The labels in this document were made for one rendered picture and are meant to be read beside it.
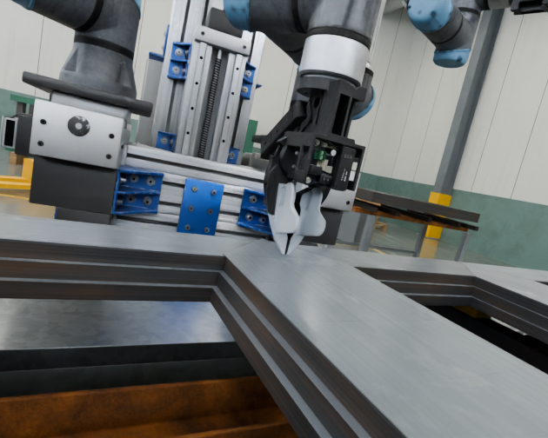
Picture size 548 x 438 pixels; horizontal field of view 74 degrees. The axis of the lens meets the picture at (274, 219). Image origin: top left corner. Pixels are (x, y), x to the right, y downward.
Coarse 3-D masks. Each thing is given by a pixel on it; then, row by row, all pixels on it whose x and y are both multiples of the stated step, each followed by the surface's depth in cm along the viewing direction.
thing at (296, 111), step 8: (296, 104) 45; (304, 104) 45; (288, 112) 46; (296, 112) 44; (304, 112) 45; (280, 120) 48; (288, 120) 46; (296, 120) 44; (280, 128) 47; (288, 128) 46; (272, 136) 49; (280, 136) 48; (264, 144) 51; (272, 144) 49; (264, 152) 51; (272, 152) 51
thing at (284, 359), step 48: (0, 240) 31; (0, 288) 31; (48, 288) 32; (96, 288) 34; (144, 288) 36; (192, 288) 38; (240, 288) 36; (432, 288) 56; (480, 288) 60; (240, 336) 32; (288, 336) 27; (288, 384) 25; (336, 384) 22; (336, 432) 21; (384, 432) 18
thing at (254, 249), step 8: (240, 248) 45; (248, 248) 46; (256, 248) 47; (264, 248) 48; (272, 248) 49; (264, 256) 44; (272, 256) 45; (280, 256) 45; (288, 256) 46; (296, 256) 47; (304, 256) 48; (312, 256) 49; (320, 256) 50
